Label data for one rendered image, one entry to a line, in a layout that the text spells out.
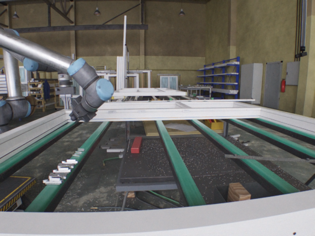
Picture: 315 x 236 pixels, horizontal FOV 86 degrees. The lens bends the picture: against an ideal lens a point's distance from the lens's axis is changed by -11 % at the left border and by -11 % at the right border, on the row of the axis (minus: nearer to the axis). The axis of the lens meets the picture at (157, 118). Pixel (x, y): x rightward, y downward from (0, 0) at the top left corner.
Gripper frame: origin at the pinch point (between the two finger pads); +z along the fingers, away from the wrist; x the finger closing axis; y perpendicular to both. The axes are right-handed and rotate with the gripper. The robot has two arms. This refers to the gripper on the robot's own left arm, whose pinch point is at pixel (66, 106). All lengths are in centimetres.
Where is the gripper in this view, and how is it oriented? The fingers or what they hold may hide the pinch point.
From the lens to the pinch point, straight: 140.6
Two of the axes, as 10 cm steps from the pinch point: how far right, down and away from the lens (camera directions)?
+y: 1.1, 1.9, -9.8
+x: 9.9, -0.2, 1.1
